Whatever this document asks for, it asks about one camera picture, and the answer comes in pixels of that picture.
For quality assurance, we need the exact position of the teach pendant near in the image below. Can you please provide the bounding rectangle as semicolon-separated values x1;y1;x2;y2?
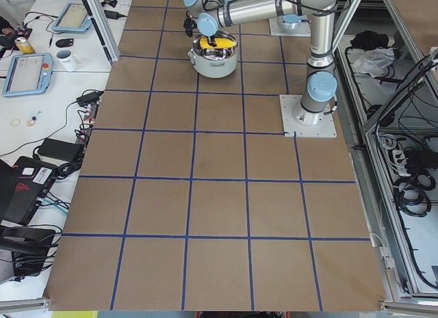
2;53;53;98

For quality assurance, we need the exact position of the pale green steel pot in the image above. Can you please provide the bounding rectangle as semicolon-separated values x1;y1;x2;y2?
188;30;239;79

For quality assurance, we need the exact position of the brown table mat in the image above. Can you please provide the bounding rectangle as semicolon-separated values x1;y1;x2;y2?
45;0;385;311

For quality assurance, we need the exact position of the yellow corn cob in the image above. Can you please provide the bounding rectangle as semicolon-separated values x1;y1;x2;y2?
199;36;237;49

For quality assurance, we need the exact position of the black round object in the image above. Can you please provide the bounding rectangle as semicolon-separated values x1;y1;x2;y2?
55;38;74;48

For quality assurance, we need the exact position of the teach pendant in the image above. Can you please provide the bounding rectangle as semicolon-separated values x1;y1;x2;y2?
52;3;92;34
2;53;53;98

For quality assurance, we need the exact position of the aluminium frame post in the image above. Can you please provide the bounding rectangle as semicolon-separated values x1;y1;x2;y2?
81;0;120;64

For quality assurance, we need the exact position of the white mug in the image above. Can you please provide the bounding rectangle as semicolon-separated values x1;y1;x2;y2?
56;49;83;72

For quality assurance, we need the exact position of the yellow drink can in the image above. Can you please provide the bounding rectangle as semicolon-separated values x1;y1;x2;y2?
14;37;36;55

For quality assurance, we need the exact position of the black electronics box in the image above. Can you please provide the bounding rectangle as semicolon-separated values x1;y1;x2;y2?
37;138;84;161

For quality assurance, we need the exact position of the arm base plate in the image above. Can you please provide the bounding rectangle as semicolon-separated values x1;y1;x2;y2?
269;17;311;38
279;94;337;138

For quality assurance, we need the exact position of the teach pendant far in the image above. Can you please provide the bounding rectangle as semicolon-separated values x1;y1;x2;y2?
52;3;92;34

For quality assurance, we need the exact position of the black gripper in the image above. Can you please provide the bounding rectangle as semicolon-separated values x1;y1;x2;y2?
207;36;216;44
183;10;197;38

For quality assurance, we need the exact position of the black laptop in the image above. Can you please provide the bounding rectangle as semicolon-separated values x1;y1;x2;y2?
1;156;57;226

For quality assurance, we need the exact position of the black power adapter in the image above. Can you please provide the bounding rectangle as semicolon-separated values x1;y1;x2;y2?
104;10;127;20

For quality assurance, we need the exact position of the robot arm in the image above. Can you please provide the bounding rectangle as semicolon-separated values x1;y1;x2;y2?
182;0;232;38
183;0;338;126

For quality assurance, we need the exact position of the black power brick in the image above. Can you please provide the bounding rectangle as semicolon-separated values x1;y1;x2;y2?
76;90;104;107

